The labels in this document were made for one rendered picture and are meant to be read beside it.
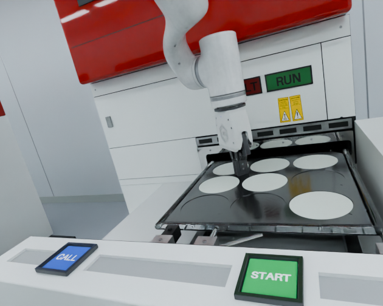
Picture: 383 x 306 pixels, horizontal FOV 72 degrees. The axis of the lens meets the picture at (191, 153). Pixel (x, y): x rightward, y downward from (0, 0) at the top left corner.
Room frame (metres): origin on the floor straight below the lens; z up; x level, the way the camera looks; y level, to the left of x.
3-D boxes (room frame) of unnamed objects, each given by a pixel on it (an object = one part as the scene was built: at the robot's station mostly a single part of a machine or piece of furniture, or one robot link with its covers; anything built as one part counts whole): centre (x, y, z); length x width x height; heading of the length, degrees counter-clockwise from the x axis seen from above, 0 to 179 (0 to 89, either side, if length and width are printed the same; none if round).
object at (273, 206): (0.56, -0.15, 0.90); 0.34 x 0.34 x 0.01; 65
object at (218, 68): (0.64, -0.11, 1.17); 0.09 x 0.08 x 0.13; 48
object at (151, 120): (0.84, -0.07, 1.02); 0.81 x 0.03 x 0.40; 65
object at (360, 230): (0.39, -0.07, 0.90); 0.38 x 0.01 x 0.01; 65
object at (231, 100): (0.64, -0.11, 1.09); 0.09 x 0.08 x 0.03; 16
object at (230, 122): (0.63, -0.11, 1.03); 0.10 x 0.07 x 0.11; 16
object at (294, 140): (0.75, -0.22, 0.89); 0.44 x 0.02 x 0.10; 65
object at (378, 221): (0.48, -0.31, 0.90); 0.37 x 0.01 x 0.01; 155
